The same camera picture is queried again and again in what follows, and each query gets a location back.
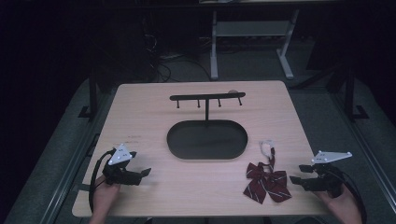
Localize black metal stand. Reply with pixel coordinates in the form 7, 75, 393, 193
340, 63, 371, 123
78, 66, 102, 119

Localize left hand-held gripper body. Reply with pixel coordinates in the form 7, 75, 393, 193
102, 143, 143, 187

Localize person's left hand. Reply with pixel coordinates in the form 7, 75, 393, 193
89, 175, 121, 224

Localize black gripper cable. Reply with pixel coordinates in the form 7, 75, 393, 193
88, 148, 117, 214
326, 164, 368, 224

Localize black hook rack with tray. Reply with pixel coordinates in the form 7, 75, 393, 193
166, 91, 249, 161

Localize dark red striped bow tie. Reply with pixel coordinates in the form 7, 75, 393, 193
243, 139, 293, 205

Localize person's right hand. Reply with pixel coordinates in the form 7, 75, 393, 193
316, 186, 363, 224

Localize grey metal table frame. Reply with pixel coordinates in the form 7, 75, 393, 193
209, 8, 301, 81

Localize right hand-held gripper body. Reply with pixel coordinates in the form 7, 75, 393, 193
301, 150, 353, 199

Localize black floor cables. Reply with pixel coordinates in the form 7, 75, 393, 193
141, 17, 213, 84

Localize grey metal rail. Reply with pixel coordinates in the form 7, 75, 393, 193
330, 91, 396, 204
38, 91, 108, 224

